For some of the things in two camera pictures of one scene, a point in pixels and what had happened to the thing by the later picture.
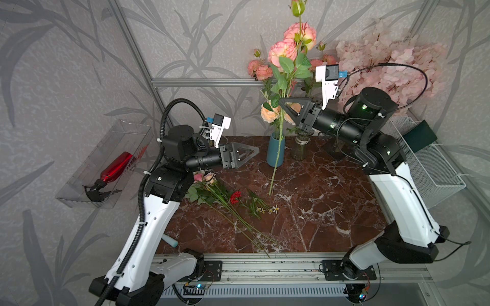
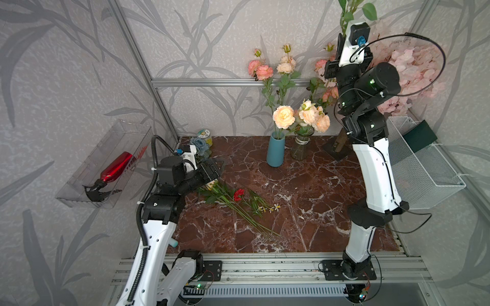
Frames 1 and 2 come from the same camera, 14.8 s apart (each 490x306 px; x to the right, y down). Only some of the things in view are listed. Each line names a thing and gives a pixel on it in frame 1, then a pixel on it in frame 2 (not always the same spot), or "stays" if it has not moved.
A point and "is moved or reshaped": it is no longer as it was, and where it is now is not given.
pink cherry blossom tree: [384, 57] stays
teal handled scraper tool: [170, 241] stays
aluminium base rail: [305, 268] stays
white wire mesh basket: [436, 179] stays
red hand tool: [94, 192] stays
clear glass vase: [298, 150] stays
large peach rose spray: [270, 113] is moved or reshaped
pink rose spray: [290, 60] is moved or reshaped
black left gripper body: [205, 158] to [195, 178]
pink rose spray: [325, 59] to [329, 48]
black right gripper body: [334, 122] to [350, 80]
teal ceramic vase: [273, 148] stays
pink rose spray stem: [260, 71] stays
